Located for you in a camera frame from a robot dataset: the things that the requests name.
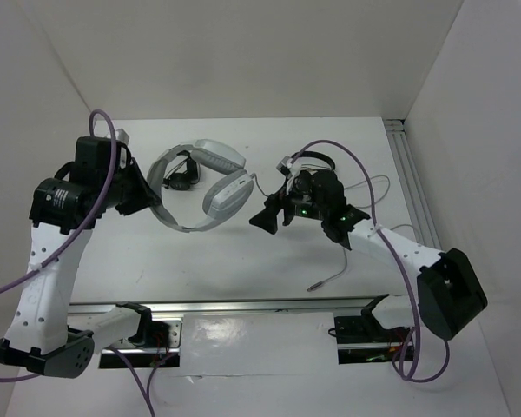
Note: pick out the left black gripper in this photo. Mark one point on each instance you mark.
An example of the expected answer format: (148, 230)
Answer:
(145, 197)

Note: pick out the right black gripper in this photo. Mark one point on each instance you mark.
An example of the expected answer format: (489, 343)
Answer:
(267, 218)

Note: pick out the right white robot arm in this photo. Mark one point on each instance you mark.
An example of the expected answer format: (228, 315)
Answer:
(443, 292)

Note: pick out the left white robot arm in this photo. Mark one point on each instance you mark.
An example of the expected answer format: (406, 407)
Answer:
(63, 214)

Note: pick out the black headphones left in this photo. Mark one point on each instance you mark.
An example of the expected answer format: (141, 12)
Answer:
(184, 176)

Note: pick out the black headphones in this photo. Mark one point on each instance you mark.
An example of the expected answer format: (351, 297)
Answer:
(184, 176)
(312, 162)

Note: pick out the black headphones right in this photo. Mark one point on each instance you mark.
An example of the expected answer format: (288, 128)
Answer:
(312, 162)

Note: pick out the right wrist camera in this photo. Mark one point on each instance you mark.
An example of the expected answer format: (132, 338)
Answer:
(290, 169)

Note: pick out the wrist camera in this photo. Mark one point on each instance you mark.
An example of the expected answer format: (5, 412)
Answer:
(121, 138)
(290, 169)

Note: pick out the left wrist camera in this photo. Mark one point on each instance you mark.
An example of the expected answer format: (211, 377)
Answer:
(121, 138)

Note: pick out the aluminium front rail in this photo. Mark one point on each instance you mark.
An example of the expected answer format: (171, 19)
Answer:
(336, 305)

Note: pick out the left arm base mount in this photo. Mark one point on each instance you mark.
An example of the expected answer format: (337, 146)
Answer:
(163, 341)

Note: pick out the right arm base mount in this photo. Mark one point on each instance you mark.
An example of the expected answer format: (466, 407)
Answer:
(361, 339)

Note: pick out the aluminium side rail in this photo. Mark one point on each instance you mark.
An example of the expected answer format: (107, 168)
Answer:
(411, 185)

